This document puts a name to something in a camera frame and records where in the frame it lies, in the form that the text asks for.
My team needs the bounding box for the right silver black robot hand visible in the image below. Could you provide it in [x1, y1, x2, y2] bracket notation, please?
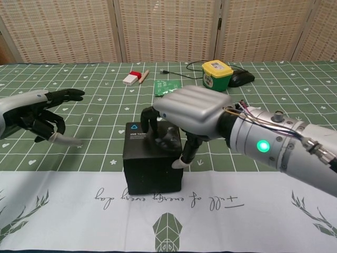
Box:
[141, 85, 232, 169]

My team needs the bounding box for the black mouse cable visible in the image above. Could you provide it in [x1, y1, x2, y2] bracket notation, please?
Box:
[160, 61, 250, 80]

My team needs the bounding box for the red white eraser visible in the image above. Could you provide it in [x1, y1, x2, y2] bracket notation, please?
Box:
[123, 70, 141, 85]

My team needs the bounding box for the black paper box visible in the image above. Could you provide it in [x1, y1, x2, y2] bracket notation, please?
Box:
[123, 121, 184, 196]

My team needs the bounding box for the bamboo folding screen panel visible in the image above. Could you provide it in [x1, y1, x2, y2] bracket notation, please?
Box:
[214, 0, 323, 63]
[113, 0, 224, 63]
[292, 0, 337, 63]
[0, 0, 126, 64]

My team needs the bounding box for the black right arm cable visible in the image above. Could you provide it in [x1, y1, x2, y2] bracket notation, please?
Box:
[223, 101, 337, 169]

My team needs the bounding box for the yellow lid green container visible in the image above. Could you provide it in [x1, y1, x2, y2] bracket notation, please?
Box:
[201, 60, 234, 93]

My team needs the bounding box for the green grid tablecloth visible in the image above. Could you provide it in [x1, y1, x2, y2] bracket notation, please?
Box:
[0, 60, 337, 251]

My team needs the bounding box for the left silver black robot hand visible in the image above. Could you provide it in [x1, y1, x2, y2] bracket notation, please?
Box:
[0, 89, 85, 146]

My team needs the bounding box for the green tea sachet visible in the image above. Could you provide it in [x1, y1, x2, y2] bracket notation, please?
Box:
[153, 80, 183, 98]

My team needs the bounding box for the black computer mouse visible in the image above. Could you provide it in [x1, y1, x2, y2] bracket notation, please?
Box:
[228, 70, 255, 88]

